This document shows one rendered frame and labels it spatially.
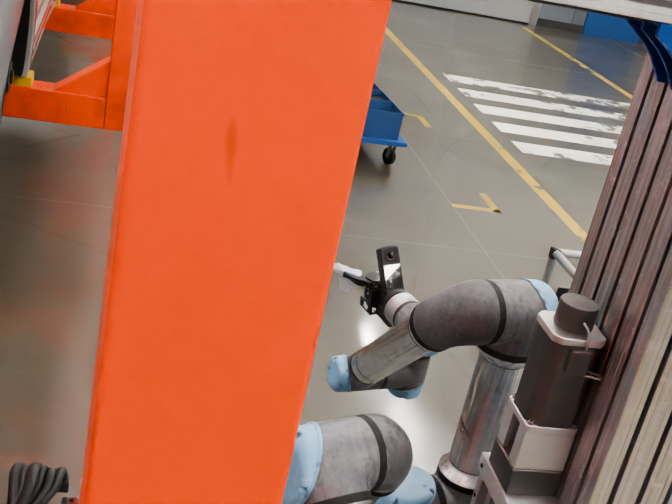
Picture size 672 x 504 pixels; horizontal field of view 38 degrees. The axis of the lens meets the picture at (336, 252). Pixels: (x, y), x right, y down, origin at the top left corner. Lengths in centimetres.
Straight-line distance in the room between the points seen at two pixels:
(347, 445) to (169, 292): 78
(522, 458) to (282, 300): 86
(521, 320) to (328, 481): 48
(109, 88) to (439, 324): 354
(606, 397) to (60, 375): 280
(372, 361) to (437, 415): 226
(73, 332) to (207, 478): 346
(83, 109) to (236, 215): 439
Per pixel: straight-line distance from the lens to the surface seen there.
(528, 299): 173
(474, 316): 167
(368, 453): 147
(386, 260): 212
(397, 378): 204
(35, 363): 402
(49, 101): 506
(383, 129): 694
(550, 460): 155
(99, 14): 692
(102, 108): 506
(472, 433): 186
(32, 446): 358
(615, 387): 146
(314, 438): 144
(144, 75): 65
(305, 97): 67
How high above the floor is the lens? 212
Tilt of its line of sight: 23 degrees down
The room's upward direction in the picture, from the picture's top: 12 degrees clockwise
